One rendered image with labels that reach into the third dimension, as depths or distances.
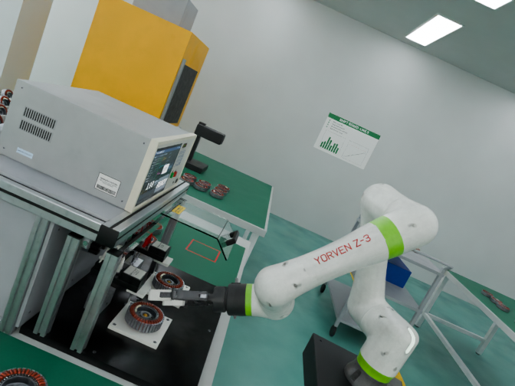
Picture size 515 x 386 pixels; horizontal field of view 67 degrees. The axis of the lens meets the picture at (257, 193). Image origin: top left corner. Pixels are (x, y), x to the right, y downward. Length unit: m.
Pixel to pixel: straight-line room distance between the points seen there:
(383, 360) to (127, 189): 0.92
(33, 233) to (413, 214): 0.95
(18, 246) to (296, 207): 5.71
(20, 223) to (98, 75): 4.05
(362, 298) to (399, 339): 0.18
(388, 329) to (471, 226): 6.03
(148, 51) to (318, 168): 3.21
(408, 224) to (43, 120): 0.98
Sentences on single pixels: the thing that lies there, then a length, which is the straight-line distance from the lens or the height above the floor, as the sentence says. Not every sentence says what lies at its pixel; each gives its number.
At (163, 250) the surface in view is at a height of 0.92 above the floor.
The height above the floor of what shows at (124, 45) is 1.51.
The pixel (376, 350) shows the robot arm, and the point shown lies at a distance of 1.36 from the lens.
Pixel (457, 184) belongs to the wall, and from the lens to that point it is 7.04.
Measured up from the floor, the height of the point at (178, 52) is 1.69.
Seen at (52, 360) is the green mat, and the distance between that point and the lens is 1.13.
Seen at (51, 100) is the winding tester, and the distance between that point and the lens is 1.13.
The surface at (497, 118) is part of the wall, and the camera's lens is 7.18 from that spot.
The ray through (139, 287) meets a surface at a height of 0.90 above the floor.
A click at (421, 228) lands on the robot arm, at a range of 1.11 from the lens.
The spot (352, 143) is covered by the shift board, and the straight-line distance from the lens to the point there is 6.47.
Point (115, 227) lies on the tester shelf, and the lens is 0.96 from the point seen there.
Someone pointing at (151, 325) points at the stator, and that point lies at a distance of 1.22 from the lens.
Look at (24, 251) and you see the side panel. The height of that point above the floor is 0.97.
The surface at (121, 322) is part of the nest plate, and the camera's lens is 1.25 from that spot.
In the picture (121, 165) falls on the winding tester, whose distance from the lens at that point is 1.06.
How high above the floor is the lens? 1.50
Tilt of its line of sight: 11 degrees down
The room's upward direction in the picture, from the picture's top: 25 degrees clockwise
